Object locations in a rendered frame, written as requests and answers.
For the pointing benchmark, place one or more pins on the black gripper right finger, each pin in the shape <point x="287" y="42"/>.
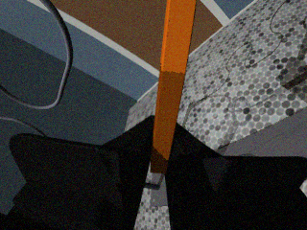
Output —
<point x="197" y="178"/>

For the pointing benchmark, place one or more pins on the orange handle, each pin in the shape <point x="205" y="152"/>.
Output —
<point x="176" y="43"/>

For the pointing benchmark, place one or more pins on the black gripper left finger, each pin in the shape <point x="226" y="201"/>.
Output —
<point x="116" y="170"/>

